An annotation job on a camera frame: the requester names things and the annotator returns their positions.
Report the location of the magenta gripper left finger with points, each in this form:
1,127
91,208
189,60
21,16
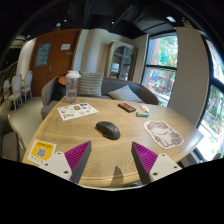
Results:
69,165

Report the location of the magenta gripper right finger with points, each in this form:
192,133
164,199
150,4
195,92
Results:
152,166

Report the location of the black computer mouse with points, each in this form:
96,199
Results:
108,130

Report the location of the yellow QR code card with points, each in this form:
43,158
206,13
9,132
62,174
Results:
41,151

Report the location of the white sticker sheet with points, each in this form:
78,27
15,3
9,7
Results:
75,111

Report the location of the green small box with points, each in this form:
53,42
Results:
139,114

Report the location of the pink white eraser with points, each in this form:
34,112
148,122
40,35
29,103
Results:
144,108

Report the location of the black red phone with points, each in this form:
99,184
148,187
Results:
126,107

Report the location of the black bag on sofa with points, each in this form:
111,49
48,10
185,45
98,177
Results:
59,91

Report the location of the grey sofa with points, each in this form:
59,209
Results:
107,85

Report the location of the striped grey flat cushion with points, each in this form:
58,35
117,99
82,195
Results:
124,94

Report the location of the clear plastic water bottle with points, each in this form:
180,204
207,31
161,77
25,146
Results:
72,78

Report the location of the white dining chair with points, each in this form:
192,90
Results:
16,91
26,85

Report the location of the glass door cabinet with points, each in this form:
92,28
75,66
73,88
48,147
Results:
120,61

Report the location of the blue wall poster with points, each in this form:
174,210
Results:
42,54

